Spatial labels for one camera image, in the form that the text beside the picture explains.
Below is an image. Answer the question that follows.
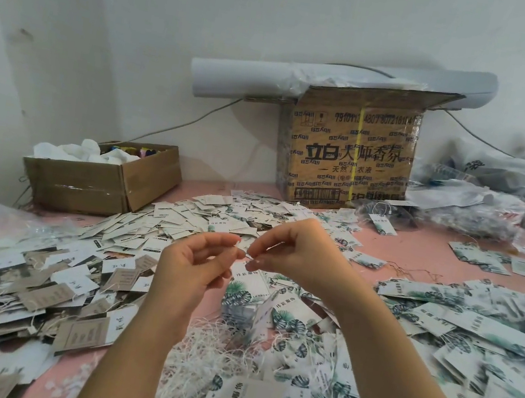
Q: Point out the person's right hand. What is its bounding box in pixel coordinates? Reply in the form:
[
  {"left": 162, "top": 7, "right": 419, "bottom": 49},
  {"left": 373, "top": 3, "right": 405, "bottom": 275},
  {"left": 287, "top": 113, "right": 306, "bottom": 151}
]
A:
[{"left": 239, "top": 208, "right": 384, "bottom": 316}]

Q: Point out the person's left hand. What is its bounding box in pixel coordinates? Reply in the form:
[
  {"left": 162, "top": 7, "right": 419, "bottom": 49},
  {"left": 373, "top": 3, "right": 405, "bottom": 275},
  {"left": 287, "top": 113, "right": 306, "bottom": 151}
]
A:
[{"left": 139, "top": 221, "right": 251, "bottom": 353}]

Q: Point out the single white leaf print tag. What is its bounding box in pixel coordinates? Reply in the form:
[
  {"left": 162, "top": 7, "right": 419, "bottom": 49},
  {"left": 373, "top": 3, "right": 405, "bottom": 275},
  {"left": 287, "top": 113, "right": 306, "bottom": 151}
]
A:
[{"left": 216, "top": 269, "right": 266, "bottom": 341}]

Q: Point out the heap of small tags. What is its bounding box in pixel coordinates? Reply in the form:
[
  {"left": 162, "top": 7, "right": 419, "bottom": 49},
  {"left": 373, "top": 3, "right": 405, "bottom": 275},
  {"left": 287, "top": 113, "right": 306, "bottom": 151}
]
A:
[{"left": 76, "top": 164, "right": 398, "bottom": 290}]

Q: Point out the pile of white strings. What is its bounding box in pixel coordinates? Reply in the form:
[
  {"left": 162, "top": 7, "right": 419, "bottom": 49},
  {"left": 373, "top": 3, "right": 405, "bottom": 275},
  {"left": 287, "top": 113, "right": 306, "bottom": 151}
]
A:
[{"left": 53, "top": 299, "right": 266, "bottom": 398}]

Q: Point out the pile of brown white tags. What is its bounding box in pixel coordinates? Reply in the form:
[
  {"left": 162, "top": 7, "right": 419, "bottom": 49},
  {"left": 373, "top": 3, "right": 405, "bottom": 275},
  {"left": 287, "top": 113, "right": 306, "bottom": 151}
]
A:
[{"left": 0, "top": 217, "right": 170, "bottom": 398}]

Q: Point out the pile of green leaf tags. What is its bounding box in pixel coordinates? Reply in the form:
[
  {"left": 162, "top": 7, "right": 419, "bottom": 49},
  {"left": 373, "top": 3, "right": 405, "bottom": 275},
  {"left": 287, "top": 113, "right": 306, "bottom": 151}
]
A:
[{"left": 167, "top": 230, "right": 525, "bottom": 398}]

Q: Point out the person's left forearm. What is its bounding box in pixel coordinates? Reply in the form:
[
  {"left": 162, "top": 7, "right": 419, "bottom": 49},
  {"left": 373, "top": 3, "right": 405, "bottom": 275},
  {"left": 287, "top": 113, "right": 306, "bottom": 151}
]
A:
[{"left": 72, "top": 312, "right": 196, "bottom": 398}]

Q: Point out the large printed cardboard box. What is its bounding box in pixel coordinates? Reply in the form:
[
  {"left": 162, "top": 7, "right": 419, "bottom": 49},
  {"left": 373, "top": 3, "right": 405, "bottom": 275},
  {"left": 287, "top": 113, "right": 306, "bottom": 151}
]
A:
[{"left": 265, "top": 65, "right": 466, "bottom": 230}]

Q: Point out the small open cardboard box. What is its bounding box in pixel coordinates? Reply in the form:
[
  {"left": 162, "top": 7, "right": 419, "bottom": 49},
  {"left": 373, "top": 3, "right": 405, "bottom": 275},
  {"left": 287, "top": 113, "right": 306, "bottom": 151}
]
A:
[{"left": 15, "top": 122, "right": 189, "bottom": 232}]

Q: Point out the white crumpled material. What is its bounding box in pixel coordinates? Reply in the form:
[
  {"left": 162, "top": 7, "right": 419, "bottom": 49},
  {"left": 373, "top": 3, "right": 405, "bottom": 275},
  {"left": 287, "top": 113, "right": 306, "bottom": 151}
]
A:
[{"left": 31, "top": 129, "right": 144, "bottom": 176}]

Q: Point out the clear plastic bag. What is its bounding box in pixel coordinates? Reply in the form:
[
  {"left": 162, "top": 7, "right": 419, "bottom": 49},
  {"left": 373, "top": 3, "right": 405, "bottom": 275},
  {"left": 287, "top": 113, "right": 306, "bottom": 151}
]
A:
[{"left": 0, "top": 197, "right": 60, "bottom": 251}]

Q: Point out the white roll in plastic wrap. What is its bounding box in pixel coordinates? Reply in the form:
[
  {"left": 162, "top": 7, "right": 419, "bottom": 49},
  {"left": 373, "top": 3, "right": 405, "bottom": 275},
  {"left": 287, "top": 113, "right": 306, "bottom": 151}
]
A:
[{"left": 186, "top": 24, "right": 501, "bottom": 147}]

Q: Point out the heap of clear plastic bags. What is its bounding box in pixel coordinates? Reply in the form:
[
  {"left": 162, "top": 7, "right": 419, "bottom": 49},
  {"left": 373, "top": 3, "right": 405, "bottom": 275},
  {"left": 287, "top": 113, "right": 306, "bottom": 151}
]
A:
[{"left": 402, "top": 117, "right": 525, "bottom": 256}]

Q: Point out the black cable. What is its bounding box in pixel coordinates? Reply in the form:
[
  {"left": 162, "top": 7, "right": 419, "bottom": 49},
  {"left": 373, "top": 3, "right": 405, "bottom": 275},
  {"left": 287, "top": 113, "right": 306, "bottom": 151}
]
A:
[{"left": 116, "top": 78, "right": 245, "bottom": 163}]

